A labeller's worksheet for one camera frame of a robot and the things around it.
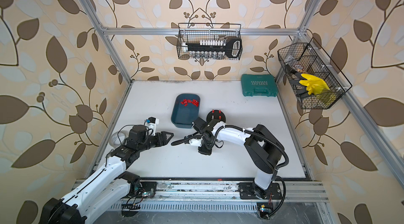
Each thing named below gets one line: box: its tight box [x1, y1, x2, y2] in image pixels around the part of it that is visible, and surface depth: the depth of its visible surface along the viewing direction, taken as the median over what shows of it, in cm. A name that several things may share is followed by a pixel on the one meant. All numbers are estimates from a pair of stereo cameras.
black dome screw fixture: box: [206, 109, 226, 123], surface depth 93 cm
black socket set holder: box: [185, 37, 242, 59], surface depth 86 cm
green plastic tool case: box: [240, 73, 279, 97], surface depth 114 cm
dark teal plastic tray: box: [170, 93, 201, 129], surface depth 107 cm
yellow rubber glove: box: [298, 73, 331, 96], surface depth 68 cm
